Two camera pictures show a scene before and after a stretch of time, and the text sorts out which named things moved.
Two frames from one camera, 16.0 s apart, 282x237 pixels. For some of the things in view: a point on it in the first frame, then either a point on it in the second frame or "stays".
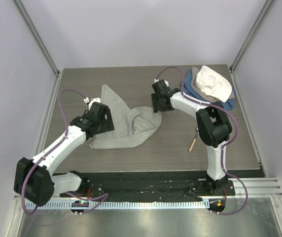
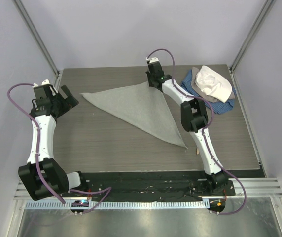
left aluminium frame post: (42, 43) stays
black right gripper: (157, 107) → (150, 84)
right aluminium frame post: (265, 9) stays
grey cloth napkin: (132, 127) → (143, 105)
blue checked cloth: (190, 90) stays
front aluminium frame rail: (258, 188) stays
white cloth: (213, 83) stays
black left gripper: (108, 125) → (70, 102)
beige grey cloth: (198, 91) stays
